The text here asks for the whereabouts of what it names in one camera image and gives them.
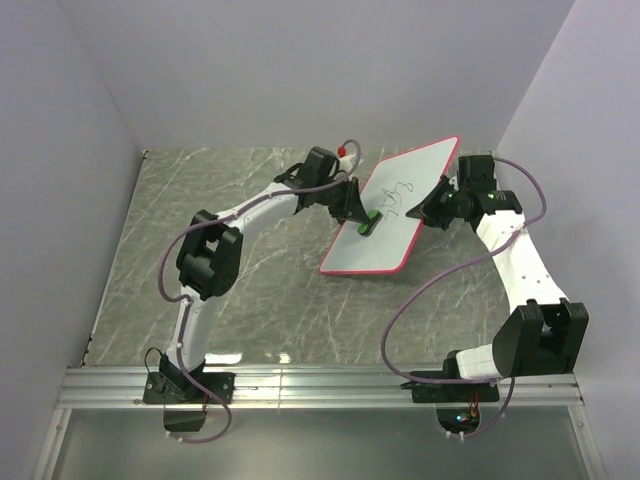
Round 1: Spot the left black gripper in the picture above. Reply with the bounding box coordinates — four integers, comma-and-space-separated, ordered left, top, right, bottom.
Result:
317, 178, 370, 226

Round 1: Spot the green whiteboard eraser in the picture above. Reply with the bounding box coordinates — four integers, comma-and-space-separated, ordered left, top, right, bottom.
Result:
357, 210, 383, 237

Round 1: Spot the pink framed whiteboard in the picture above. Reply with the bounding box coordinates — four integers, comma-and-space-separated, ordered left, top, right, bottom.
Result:
319, 136, 459, 275

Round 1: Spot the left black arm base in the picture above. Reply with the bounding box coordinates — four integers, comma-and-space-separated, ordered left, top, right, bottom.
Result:
142, 347, 236, 435

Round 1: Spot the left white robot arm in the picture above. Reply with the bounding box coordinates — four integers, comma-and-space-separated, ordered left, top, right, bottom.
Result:
158, 140, 381, 402

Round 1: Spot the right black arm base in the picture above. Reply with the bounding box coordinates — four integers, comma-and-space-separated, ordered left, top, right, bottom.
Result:
400, 370, 500, 440

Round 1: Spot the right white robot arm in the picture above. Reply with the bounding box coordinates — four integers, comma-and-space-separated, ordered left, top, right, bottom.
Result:
406, 155, 589, 400

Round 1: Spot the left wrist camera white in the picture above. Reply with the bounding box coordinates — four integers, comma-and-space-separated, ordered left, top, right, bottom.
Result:
337, 146, 356, 173

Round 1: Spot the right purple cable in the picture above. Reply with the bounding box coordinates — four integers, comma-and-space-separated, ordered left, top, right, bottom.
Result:
381, 155, 547, 441

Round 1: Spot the aluminium mounting rail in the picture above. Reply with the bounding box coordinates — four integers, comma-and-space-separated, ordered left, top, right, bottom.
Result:
55, 364, 584, 410

